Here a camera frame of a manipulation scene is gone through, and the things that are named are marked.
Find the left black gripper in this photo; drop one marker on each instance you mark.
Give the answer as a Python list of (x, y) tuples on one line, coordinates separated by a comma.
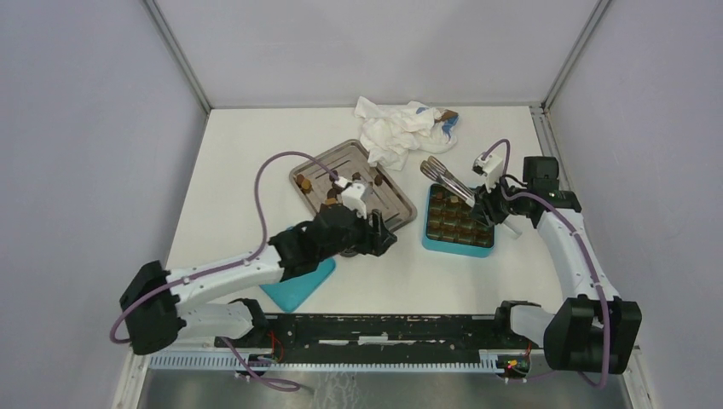
[(376, 238)]

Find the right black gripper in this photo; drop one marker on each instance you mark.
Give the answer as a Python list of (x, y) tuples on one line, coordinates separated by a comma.
[(484, 208)]

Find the steel tongs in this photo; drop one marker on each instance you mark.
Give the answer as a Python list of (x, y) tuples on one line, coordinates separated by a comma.
[(437, 172)]

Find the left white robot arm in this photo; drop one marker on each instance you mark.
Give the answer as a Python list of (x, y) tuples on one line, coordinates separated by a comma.
[(161, 306)]

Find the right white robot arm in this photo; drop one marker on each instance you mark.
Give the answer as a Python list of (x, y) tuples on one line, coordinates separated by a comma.
[(594, 329)]

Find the teal chocolate box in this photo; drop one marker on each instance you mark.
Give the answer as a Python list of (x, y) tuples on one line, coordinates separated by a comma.
[(448, 227)]

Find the steel tray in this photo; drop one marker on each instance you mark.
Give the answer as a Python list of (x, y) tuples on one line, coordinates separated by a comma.
[(350, 160)]

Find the teal box lid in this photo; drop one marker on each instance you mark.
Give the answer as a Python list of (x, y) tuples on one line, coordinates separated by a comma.
[(299, 279)]

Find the white crumpled cloth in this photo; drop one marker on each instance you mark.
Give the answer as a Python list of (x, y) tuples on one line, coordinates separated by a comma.
[(391, 133)]

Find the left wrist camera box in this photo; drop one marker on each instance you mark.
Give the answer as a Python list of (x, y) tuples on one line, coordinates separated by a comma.
[(353, 195)]

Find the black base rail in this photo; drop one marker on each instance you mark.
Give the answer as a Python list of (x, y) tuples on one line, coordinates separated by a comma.
[(380, 338)]

